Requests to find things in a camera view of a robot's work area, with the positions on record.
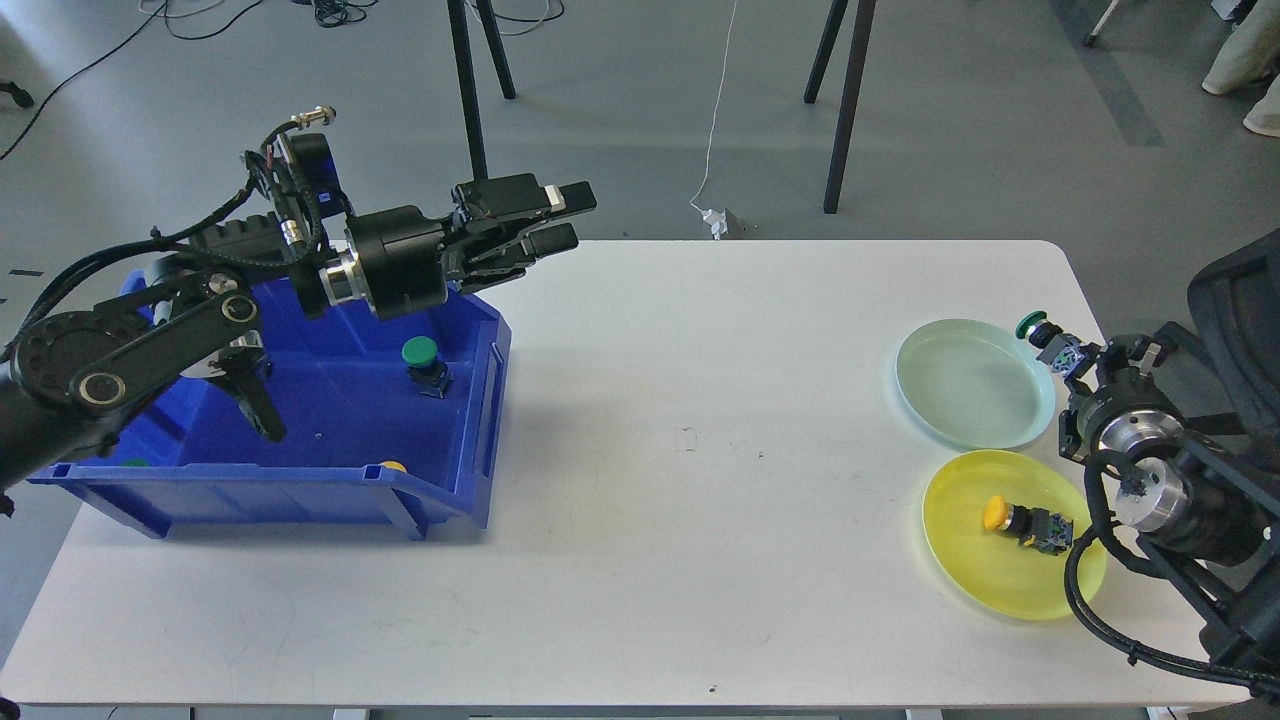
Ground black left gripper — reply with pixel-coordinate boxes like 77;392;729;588
346;174;596;319

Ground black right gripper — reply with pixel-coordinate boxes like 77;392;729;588
1059;340;1185;462

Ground green push button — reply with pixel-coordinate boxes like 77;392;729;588
399;334;452;398
1014;310;1102;380

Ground yellow push button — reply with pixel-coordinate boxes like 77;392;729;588
980;495;1075;556

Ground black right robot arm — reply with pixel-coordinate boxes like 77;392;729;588
1016;232;1279;701

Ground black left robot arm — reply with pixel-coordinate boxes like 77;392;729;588
3;174;596;489

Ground light green plate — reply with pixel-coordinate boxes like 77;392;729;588
893;318;1059;450

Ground yellow plate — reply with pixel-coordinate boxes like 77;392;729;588
920;448;1091;621

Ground black tripod leg left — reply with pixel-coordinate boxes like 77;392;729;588
445;1;517;181

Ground black tripod leg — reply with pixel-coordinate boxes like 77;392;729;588
803;1;879;215
445;1;517;181

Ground blue plastic bin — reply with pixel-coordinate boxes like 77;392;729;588
31;281;511;541

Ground black tripod leg right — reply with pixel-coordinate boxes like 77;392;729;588
803;1;879;215

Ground person legs and shoes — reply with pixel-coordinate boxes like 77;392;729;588
1201;1;1279;138

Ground white cable with plug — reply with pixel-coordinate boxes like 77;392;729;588
690;0;758;242

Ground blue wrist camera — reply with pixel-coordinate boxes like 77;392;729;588
264;105;351;219

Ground black floor cables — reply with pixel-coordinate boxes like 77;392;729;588
0;0;381;161

